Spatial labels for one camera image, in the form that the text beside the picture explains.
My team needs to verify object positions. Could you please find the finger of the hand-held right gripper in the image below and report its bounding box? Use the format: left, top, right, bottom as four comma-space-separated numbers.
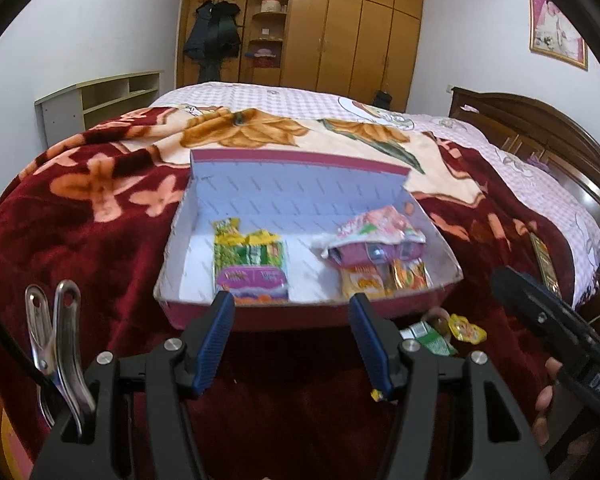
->
490, 266, 597, 362

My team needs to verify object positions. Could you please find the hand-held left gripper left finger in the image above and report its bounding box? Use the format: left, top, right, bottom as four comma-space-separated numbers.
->
30, 290, 237, 480

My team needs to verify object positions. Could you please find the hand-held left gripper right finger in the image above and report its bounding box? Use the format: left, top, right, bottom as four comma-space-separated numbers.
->
347, 292, 551, 480

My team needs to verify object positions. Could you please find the green packet white label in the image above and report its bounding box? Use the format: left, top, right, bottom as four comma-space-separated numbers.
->
400, 322, 458, 357

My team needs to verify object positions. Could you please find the yellow jelly cup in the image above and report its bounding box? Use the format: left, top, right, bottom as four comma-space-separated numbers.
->
447, 312, 487, 343

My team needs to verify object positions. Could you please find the brown round snack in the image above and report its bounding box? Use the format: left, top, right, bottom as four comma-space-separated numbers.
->
425, 307, 452, 336

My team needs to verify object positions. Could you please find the purple snack packet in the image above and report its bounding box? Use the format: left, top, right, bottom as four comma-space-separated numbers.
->
216, 266, 291, 306

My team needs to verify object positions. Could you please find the small orange snack packet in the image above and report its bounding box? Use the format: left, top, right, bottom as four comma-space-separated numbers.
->
389, 257, 433, 292

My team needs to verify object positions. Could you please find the magenta snack packet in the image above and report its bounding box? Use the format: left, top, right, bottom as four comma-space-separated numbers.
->
324, 240, 416, 267

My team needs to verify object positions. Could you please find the green packet yellow header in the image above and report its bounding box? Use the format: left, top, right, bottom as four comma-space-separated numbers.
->
214, 217, 246, 273

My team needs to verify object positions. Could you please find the green snack packet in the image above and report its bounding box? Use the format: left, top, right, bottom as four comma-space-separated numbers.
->
242, 230, 287, 271

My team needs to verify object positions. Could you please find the pink snack packet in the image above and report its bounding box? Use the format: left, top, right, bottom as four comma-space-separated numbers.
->
336, 205, 427, 248

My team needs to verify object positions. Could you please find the white cardboard box maroon rim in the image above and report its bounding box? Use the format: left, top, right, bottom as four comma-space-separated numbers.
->
152, 147, 465, 332

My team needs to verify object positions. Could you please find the person's right hand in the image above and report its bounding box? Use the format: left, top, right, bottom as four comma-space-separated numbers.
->
531, 358, 565, 449

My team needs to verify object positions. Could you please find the gold patterned flat box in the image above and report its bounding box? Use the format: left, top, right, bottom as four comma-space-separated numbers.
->
530, 232, 562, 294

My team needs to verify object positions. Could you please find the metal spring clip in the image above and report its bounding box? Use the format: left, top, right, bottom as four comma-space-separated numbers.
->
25, 280, 98, 443

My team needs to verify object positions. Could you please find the wooden headboard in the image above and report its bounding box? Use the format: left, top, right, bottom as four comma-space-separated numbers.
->
449, 86, 600, 261

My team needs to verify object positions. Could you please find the maroon floral blanket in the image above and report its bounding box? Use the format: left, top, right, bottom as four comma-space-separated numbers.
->
0, 105, 600, 480

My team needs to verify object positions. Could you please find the pink checked bed sheet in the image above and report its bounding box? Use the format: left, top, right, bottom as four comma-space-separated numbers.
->
150, 81, 600, 311

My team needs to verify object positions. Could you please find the beige low shelf unit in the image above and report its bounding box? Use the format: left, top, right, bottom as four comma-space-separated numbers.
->
34, 71, 165, 148

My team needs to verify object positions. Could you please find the dark green hanging jacket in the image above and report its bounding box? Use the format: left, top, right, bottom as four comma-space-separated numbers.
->
207, 0, 242, 81

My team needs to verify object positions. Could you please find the black hanging jacket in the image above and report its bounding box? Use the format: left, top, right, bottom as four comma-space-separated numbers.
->
182, 1, 214, 61

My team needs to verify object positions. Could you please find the wooden wardrobe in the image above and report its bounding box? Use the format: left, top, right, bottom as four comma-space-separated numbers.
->
168, 0, 426, 113

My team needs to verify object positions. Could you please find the black cable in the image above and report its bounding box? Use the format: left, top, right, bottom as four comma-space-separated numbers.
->
0, 291, 48, 388

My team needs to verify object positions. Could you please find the framed wall picture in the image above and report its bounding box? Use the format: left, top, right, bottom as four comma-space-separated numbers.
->
528, 0, 589, 71

